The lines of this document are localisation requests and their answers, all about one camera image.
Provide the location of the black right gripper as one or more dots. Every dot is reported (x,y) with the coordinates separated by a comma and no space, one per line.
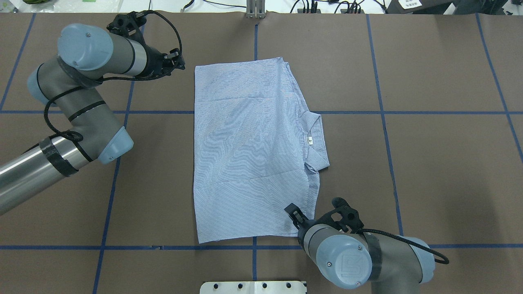
(301,223)

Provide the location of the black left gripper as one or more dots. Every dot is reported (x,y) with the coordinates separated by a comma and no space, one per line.
(154,62)

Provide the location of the light blue striped shirt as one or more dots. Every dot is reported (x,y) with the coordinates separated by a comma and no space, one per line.
(257,148)

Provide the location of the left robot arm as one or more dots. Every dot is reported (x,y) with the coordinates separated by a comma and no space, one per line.
(83,127)

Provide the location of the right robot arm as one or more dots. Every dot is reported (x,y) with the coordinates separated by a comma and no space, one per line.
(349,255)

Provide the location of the green cloth pouch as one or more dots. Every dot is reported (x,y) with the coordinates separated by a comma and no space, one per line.
(36,2)

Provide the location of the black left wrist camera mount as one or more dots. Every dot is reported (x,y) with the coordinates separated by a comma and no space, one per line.
(129,26)

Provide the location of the aluminium frame post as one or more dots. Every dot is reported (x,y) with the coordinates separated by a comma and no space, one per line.
(255,9)

